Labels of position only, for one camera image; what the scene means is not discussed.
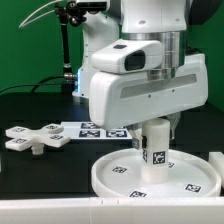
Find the white cross-shaped table base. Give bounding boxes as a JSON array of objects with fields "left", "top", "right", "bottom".
[{"left": 5, "top": 124, "right": 70, "bottom": 155}]

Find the white round table top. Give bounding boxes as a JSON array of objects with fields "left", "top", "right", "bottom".
[{"left": 91, "top": 149, "right": 221, "bottom": 198}]

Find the white obstacle fence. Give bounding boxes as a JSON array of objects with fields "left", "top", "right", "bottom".
[{"left": 0, "top": 152, "right": 224, "bottom": 224}]

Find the black cable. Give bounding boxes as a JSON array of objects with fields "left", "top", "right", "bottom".
[{"left": 0, "top": 75, "right": 68, "bottom": 95}]

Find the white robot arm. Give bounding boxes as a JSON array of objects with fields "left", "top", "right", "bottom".
[{"left": 89, "top": 0, "right": 208, "bottom": 149}]

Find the white cable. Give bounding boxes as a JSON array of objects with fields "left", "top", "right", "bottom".
[{"left": 18, "top": 0, "right": 64, "bottom": 29}]

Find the white marker tag sheet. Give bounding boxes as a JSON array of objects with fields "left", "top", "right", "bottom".
[{"left": 61, "top": 122, "right": 131, "bottom": 140}]

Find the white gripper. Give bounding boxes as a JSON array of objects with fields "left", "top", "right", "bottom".
[{"left": 89, "top": 54, "right": 208, "bottom": 150}]

